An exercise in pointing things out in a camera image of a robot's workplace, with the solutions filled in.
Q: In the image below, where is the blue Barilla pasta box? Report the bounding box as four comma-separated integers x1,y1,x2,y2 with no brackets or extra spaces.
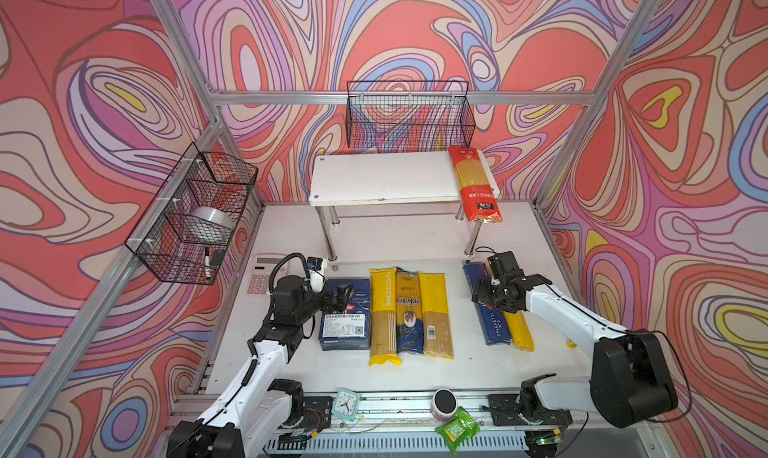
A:
318,278,372,351

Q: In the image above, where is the blue Barilla spaghetti box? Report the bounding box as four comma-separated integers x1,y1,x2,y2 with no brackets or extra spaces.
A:
463,261,513,346

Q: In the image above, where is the yellow narrow spaghetti bag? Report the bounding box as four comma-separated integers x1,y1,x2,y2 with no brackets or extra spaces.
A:
488,252,535,352

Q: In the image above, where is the red spaghetti bag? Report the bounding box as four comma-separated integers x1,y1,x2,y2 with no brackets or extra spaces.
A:
448,146,503,223

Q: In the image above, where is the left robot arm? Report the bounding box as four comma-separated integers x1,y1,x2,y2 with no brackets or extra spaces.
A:
165,275,354,457

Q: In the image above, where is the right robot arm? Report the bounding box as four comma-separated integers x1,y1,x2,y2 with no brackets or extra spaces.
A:
472,251,678,428

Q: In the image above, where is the white two-tier shelf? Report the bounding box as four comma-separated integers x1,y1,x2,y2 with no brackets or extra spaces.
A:
309,151,490,263

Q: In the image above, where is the yellow Pastatime spaghetti bag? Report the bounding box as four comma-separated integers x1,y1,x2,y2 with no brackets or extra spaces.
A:
369,268,402,366

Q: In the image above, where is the blue yellow Ankara spaghetti bag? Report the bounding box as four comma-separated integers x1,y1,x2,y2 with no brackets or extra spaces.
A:
395,268,425,354

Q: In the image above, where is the white pink calculator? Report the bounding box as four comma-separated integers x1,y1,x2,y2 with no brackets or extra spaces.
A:
245,253,282,296

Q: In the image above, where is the yellow clear spaghetti bag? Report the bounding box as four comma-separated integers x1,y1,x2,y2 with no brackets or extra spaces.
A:
418,271,454,360

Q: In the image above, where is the mint alarm clock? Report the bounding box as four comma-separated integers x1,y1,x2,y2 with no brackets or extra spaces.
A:
331,388,361,422

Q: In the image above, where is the black marker pen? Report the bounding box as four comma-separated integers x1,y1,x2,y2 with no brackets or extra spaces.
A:
203,247,212,281

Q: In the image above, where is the green snack packet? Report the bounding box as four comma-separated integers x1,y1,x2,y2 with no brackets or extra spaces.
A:
435,407,481,455

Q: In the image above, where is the silver tape roll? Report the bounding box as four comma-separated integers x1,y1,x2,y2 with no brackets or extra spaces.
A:
185,206,235,244

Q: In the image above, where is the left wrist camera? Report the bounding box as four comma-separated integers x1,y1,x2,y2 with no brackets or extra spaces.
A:
306,256,327,293

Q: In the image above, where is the black wire basket left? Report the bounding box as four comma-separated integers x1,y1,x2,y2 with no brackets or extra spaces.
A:
125,144,258,285

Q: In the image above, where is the black wire basket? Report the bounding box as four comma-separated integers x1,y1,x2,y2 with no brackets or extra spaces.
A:
345,78,476,153
125,144,258,285

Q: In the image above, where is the black wire basket back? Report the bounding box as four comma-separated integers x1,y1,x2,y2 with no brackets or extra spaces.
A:
345,78,476,153

